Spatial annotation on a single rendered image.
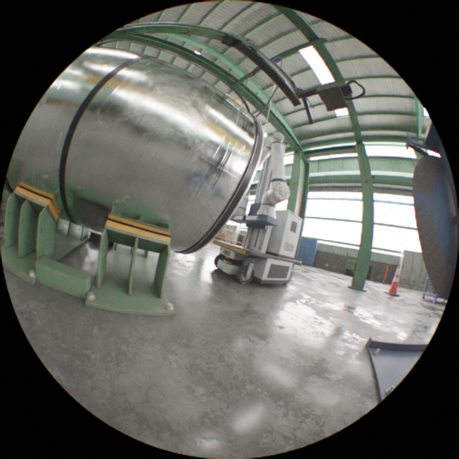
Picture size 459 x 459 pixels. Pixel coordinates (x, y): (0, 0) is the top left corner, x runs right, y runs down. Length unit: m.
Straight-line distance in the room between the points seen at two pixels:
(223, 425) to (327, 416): 0.25
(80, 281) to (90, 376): 0.33
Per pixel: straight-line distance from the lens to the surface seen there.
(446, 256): 0.84
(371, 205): 3.70
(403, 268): 10.35
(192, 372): 0.43
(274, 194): 1.16
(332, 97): 1.25
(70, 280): 0.62
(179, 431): 0.36
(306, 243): 10.30
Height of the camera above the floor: 0.36
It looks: 4 degrees up
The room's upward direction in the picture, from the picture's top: 15 degrees clockwise
